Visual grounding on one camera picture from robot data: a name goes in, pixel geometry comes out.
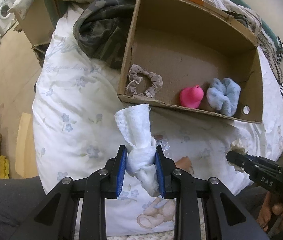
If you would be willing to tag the camouflage jacket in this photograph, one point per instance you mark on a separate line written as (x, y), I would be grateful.
(102, 30)

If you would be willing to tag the white knotted cloth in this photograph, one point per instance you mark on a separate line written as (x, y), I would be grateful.
(134, 124)

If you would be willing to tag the mauve fabric scrunchie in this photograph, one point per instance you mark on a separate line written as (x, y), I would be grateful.
(136, 75)

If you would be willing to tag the white washing machine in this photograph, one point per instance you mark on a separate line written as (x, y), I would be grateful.
(7, 19)

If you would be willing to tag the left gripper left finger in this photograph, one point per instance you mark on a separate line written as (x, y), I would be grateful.
(116, 168)

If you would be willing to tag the yellow egg carton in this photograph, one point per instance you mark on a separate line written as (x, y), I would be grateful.
(4, 167)

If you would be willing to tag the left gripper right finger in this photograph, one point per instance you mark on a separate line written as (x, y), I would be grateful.
(164, 168)

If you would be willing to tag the clear plastic bag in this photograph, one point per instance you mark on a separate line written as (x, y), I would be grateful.
(163, 142)

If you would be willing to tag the wooden bedside cabinet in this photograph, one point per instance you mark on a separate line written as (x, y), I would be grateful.
(34, 20)

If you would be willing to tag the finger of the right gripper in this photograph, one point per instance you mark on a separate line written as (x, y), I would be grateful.
(241, 158)

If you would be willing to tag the light blue fluffy scrunchie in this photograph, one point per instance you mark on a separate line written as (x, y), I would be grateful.
(223, 96)

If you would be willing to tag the brown cardboard box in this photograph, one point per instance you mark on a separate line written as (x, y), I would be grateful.
(188, 45)

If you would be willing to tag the person's right hand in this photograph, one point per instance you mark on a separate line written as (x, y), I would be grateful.
(267, 210)

